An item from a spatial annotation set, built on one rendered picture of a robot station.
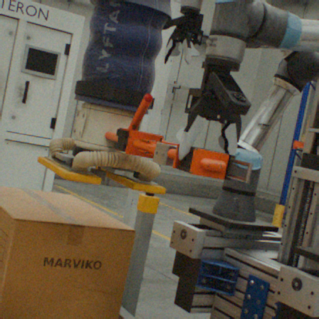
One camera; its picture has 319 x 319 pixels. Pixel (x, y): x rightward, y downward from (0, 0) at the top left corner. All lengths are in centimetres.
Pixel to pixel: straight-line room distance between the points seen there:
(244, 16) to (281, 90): 99
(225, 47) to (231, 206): 89
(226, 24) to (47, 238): 91
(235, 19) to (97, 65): 57
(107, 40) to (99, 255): 67
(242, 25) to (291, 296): 73
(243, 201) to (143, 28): 68
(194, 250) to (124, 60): 64
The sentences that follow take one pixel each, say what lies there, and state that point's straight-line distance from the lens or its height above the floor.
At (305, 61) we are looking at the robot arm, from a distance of 201.
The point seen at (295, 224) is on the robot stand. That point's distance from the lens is 188.
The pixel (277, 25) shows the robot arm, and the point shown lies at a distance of 119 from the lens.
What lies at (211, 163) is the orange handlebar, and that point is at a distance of 108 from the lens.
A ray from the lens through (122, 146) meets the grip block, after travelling 141.
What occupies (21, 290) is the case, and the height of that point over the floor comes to 74.
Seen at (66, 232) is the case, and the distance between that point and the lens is 177.
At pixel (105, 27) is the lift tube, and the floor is 152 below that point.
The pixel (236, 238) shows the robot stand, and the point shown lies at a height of 98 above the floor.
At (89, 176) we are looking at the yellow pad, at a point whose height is 112.
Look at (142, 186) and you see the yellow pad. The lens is 156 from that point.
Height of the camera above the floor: 127
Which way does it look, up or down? 3 degrees down
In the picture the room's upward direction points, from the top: 11 degrees clockwise
